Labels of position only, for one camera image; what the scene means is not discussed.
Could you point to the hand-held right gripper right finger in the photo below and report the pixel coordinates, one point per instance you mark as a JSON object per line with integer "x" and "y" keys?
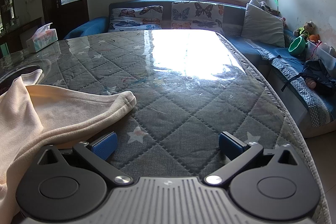
{"x": 229, "y": 144}

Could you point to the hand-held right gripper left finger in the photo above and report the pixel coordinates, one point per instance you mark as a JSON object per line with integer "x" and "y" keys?
{"x": 105, "y": 145}

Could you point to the cream knit garment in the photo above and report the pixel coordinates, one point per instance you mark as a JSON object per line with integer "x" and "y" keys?
{"x": 52, "y": 108}

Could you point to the patterned blue sofa cover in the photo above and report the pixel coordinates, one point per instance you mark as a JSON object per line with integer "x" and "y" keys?
{"x": 309, "y": 102}

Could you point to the blue corner sofa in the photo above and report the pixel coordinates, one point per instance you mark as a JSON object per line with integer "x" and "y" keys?
{"x": 252, "y": 44}

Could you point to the dark blue backpack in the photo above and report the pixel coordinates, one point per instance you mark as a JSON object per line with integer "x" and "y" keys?
{"x": 320, "y": 74}

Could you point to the round black cooktop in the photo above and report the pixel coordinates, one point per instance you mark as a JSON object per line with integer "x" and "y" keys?
{"x": 15, "y": 70}

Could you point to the green plastic bowl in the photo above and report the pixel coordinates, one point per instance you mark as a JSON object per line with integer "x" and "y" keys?
{"x": 296, "y": 46}

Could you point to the pastel tissue box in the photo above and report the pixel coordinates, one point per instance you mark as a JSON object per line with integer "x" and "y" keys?
{"x": 42, "y": 40}

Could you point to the plain grey pillow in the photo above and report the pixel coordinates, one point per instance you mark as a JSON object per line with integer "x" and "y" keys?
{"x": 262, "y": 26}

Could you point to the butterfly print cushion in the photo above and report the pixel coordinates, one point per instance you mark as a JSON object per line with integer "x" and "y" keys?
{"x": 131, "y": 19}
{"x": 197, "y": 15}

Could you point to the clear plastic storage box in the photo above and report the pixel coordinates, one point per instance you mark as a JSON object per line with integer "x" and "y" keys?
{"x": 325, "y": 54}

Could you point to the orange toy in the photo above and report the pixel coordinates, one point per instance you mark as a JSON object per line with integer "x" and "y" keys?
{"x": 313, "y": 38}

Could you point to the teddy bear plush toy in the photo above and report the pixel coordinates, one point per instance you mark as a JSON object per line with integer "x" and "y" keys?
{"x": 305, "y": 29}

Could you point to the green container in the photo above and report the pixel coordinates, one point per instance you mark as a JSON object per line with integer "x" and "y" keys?
{"x": 3, "y": 48}

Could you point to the black and white plush toy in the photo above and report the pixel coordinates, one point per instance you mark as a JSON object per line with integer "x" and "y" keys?
{"x": 265, "y": 6}

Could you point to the dark wooden display cabinet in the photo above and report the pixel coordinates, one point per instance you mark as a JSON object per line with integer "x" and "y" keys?
{"x": 8, "y": 3}

